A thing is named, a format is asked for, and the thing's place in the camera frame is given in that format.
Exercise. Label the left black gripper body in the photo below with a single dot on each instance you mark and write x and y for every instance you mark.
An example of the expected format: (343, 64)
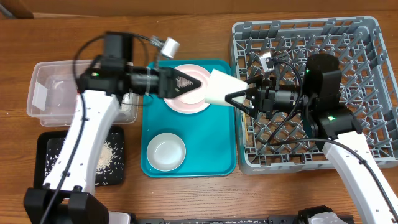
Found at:
(163, 89)

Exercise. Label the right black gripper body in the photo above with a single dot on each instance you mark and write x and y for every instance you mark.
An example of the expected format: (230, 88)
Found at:
(267, 95)

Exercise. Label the white paper cup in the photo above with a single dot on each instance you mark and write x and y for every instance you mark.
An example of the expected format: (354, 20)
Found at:
(219, 85)

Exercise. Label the white bowl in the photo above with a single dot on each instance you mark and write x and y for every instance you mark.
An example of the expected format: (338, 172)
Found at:
(166, 152)

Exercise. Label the rice and food scrap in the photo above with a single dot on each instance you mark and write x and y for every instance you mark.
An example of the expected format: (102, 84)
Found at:
(110, 167)

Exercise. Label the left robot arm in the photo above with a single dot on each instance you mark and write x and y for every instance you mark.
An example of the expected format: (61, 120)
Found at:
(67, 194)

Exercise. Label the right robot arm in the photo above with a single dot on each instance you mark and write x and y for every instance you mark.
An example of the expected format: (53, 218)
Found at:
(331, 125)

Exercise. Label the grey dishwasher rack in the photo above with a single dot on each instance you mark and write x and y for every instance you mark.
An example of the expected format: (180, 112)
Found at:
(271, 144)

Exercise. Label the pink round plate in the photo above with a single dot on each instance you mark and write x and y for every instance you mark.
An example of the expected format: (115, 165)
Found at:
(193, 101)

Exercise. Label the teal plastic tray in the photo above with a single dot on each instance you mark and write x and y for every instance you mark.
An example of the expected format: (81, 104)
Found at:
(208, 135)

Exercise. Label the black plastic tray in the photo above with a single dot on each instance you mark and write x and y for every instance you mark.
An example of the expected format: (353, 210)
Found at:
(41, 152)

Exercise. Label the clear plastic bin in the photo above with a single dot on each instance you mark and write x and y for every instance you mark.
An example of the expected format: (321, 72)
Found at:
(52, 93)

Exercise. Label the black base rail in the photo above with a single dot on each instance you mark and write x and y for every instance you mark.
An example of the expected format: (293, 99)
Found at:
(273, 219)

